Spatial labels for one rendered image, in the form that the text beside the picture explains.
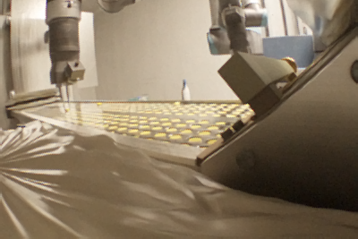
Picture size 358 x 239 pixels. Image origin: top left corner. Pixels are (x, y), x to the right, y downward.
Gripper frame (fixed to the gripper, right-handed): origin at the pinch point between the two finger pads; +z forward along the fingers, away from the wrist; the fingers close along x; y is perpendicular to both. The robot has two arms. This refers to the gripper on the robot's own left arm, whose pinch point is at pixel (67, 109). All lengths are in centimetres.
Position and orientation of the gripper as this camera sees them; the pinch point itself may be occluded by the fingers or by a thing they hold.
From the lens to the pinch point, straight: 50.7
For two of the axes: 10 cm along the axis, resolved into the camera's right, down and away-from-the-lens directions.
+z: 1.0, 9.8, 1.5
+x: 5.8, -1.8, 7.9
